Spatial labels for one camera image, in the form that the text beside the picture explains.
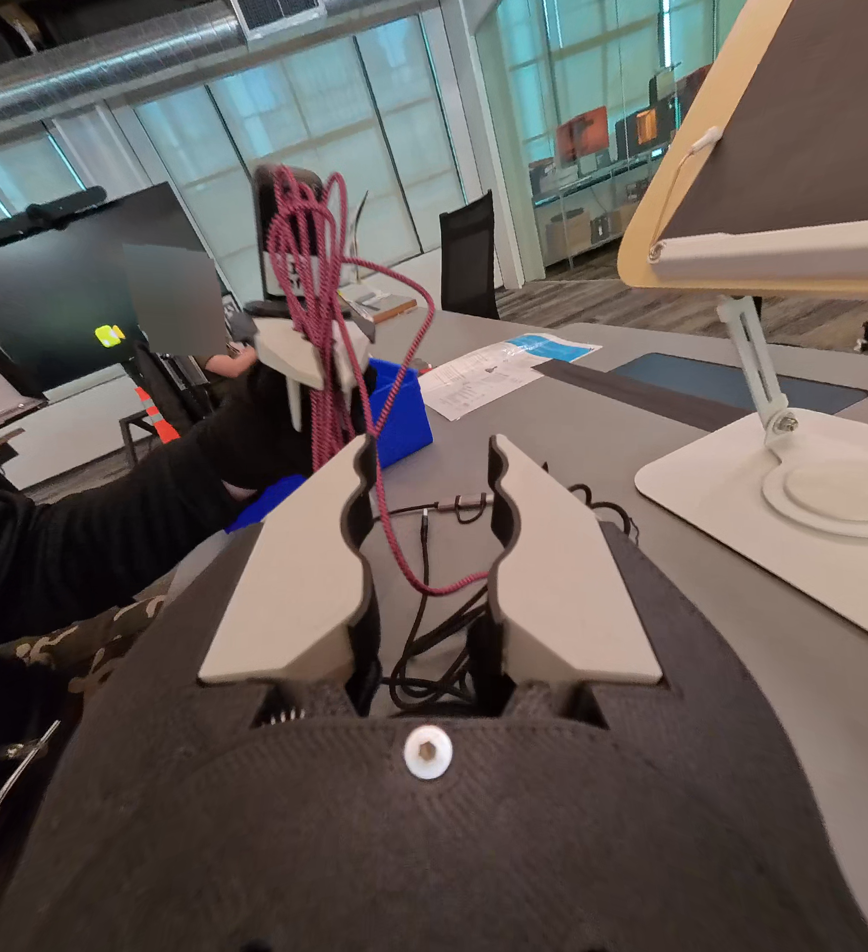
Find silver ventilation duct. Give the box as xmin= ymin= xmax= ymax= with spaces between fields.
xmin=0 ymin=0 xmax=442 ymax=153

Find black webcam bar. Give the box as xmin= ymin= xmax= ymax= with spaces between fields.
xmin=0 ymin=186 xmax=108 ymax=246

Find ceiling vent grille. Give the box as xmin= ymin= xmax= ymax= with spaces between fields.
xmin=229 ymin=0 xmax=328 ymax=42

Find black 3d printer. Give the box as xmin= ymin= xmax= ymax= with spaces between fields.
xmin=616 ymin=104 xmax=661 ymax=153

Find thin white cable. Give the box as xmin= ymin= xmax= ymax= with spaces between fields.
xmin=651 ymin=126 xmax=725 ymax=263

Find person's left forearm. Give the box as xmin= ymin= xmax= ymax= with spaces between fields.
xmin=0 ymin=364 xmax=316 ymax=670

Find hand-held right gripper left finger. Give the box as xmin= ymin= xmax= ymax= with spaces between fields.
xmin=197 ymin=433 xmax=383 ymax=685

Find red braided usb-c cable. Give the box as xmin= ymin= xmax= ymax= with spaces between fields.
xmin=265 ymin=165 xmax=491 ymax=597

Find orange 3d printer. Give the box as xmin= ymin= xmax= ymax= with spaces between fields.
xmin=556 ymin=106 xmax=611 ymax=166

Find brown cardboard box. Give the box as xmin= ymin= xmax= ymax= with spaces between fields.
xmin=359 ymin=292 xmax=418 ymax=324

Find printed paper sheet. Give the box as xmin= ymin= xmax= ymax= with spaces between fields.
xmin=419 ymin=333 xmax=603 ymax=422

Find dark blue desk mat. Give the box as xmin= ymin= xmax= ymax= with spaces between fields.
xmin=611 ymin=352 xmax=868 ymax=417

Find person's camouflage pants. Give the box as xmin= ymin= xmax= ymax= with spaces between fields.
xmin=0 ymin=591 xmax=174 ymax=700

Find white tablet stand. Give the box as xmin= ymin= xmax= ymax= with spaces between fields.
xmin=635 ymin=216 xmax=868 ymax=657

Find wooden board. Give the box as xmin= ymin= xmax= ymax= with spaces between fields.
xmin=618 ymin=0 xmax=868 ymax=302

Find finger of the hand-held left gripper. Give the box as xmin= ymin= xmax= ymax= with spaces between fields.
xmin=331 ymin=321 xmax=373 ymax=391
xmin=255 ymin=316 xmax=328 ymax=434

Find black office chair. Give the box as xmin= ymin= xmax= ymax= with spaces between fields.
xmin=439 ymin=189 xmax=502 ymax=321

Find orange striped traffic cone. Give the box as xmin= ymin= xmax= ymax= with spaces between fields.
xmin=135 ymin=385 xmax=182 ymax=445

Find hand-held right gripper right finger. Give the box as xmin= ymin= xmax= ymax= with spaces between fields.
xmin=486 ymin=433 xmax=664 ymax=685

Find black multi-head charging cable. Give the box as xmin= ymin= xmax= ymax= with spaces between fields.
xmin=378 ymin=483 xmax=636 ymax=711

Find large black monitor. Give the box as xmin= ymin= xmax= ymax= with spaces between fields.
xmin=0 ymin=182 xmax=215 ymax=399

